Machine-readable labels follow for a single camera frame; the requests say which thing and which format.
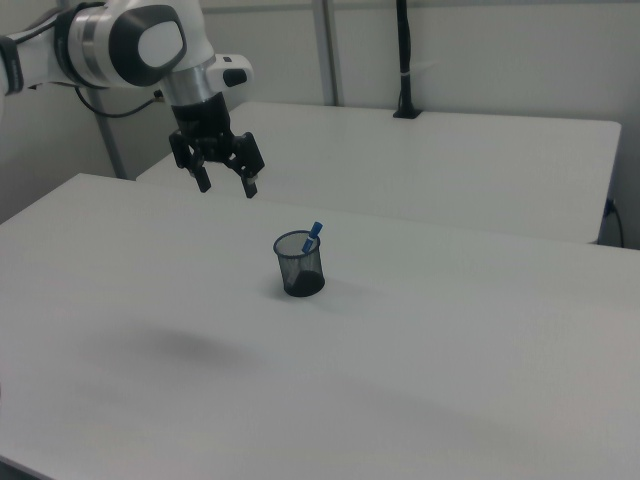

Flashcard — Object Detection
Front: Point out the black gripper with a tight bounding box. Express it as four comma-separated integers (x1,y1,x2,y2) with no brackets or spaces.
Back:
168,93,266,200

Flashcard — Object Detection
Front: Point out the blue and white marker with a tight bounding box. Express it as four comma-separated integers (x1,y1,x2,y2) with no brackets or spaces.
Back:
300,221,325,254

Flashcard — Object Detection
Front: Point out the black mesh pen cup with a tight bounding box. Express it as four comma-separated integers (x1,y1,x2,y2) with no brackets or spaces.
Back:
272,229,327,299

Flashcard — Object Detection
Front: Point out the white side table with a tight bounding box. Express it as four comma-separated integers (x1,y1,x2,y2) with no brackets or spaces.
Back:
135,101,623,246

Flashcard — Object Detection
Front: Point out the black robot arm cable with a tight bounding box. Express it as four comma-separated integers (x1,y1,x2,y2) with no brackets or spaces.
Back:
73,85,166,119

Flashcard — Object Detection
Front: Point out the grey metal partition post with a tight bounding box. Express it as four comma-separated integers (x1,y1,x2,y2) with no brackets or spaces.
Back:
313,0,347,107

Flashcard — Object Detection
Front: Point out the black camera stand pole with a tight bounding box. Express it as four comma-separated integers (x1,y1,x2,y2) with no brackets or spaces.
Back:
392,0,423,120

